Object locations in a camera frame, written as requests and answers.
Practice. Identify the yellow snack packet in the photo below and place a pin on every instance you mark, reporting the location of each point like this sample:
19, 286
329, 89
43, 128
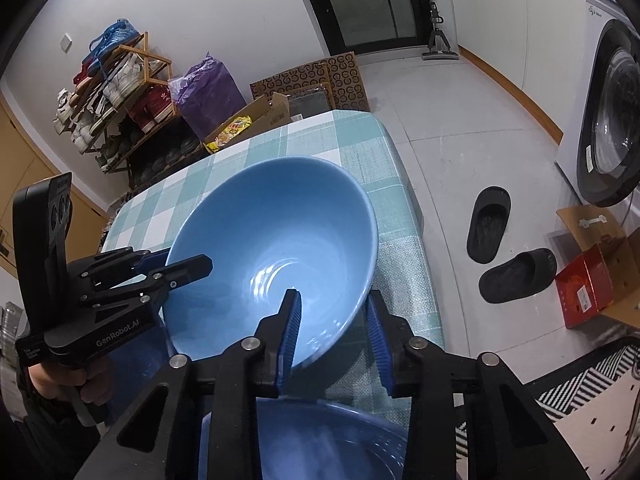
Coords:
232, 130

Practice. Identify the large matte blue bowl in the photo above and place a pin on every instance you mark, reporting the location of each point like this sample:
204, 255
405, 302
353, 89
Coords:
310, 440

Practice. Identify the white wall switch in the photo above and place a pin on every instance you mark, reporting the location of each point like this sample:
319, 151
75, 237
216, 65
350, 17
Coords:
65, 42

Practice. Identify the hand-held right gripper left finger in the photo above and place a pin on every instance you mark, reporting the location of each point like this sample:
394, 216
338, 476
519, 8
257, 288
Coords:
292, 335

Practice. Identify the white washing machine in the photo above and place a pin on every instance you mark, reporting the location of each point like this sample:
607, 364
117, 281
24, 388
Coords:
595, 50

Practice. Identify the white kitchen cabinet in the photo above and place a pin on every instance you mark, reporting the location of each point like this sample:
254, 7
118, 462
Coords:
500, 20

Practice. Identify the purple plastic bag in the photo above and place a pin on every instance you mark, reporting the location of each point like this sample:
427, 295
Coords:
210, 95

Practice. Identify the floor mop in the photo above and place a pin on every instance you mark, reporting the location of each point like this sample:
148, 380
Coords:
440, 40

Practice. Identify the black slipper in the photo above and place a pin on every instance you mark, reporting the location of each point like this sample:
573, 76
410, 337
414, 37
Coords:
517, 275
487, 225

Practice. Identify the wooden shoe rack with shoes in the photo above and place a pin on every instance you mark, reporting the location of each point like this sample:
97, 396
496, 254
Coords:
150, 105

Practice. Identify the black and white patterned rug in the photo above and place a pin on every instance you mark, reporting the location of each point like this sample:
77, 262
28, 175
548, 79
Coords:
590, 385

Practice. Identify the dark flat panel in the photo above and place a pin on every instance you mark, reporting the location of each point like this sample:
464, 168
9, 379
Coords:
310, 102

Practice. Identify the wooden door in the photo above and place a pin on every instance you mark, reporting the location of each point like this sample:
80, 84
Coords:
85, 220

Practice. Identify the person's left hand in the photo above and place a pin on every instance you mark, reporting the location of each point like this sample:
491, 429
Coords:
97, 382

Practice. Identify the open brown cardboard box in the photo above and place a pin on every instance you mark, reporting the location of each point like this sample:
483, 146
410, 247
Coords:
265, 115

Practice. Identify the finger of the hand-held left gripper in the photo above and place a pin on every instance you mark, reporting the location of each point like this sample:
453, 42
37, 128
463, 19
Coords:
185, 269
150, 259

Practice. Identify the medium glossy blue bowl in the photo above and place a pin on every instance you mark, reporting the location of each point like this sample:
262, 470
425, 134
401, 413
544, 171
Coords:
280, 220

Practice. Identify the red cardboard box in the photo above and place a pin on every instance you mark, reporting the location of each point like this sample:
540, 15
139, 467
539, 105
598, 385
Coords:
585, 285

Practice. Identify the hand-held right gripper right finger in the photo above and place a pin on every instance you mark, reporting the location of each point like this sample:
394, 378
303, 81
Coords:
377, 345

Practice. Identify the dark glass door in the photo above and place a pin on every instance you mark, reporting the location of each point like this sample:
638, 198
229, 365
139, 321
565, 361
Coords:
370, 0

